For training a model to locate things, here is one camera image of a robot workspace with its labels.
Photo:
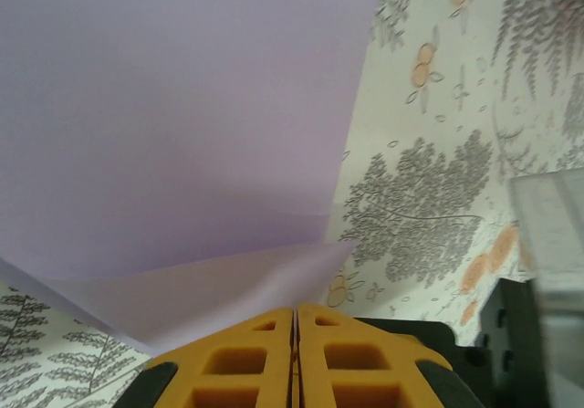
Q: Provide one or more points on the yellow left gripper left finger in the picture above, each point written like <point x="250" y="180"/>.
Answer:
<point x="237" y="367"/>

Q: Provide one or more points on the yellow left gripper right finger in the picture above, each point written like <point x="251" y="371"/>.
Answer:
<point x="356" y="371"/>

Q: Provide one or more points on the purple paper sheet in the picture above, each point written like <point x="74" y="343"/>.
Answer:
<point x="182" y="129"/>

